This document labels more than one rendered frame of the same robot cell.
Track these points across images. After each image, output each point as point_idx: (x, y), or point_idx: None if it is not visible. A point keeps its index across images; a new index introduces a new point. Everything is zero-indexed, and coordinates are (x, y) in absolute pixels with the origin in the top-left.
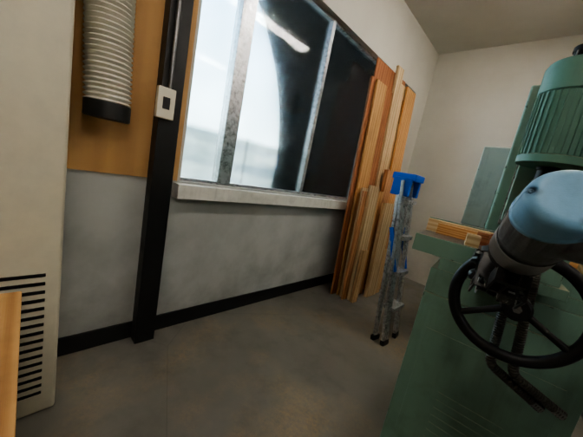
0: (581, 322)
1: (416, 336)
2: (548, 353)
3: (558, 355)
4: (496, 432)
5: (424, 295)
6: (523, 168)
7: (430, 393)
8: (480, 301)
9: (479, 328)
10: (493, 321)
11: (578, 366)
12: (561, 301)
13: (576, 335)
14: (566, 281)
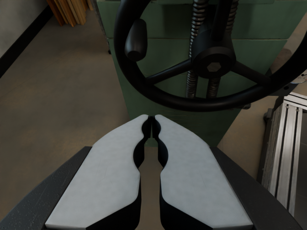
0: (277, 7)
1: (125, 84)
2: (239, 53)
3: (257, 91)
4: (202, 114)
5: (110, 44)
6: None
7: (154, 112)
8: (170, 26)
9: (176, 55)
10: (187, 43)
11: (263, 54)
12: (267, 3)
13: (268, 26)
14: None
